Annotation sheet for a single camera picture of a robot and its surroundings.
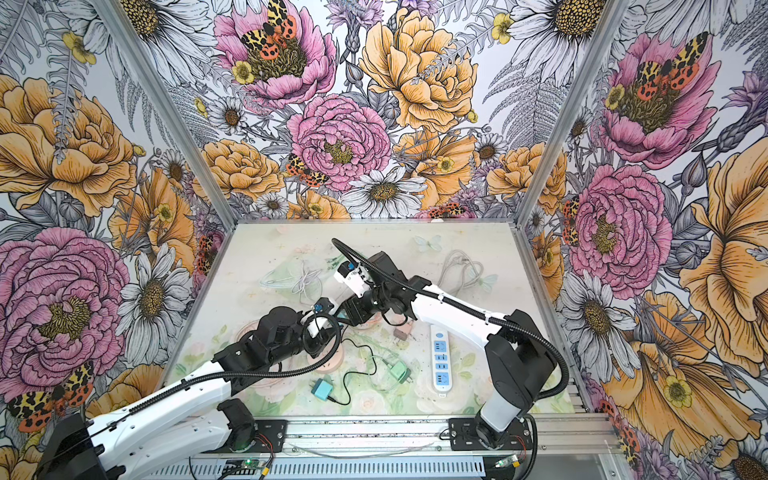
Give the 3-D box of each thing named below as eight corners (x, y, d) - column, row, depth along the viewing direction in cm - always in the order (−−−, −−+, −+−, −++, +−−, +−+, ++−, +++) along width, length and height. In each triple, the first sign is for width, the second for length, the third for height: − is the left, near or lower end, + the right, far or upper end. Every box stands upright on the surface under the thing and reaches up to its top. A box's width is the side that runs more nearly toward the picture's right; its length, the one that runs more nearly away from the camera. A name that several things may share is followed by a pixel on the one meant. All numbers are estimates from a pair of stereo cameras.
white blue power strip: (432, 396, 82) (433, 394, 80) (430, 328, 95) (431, 324, 93) (451, 398, 82) (453, 395, 80) (447, 329, 95) (448, 325, 93)
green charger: (403, 388, 83) (404, 385, 81) (390, 371, 86) (390, 367, 84) (414, 379, 85) (415, 376, 83) (400, 363, 88) (401, 359, 86)
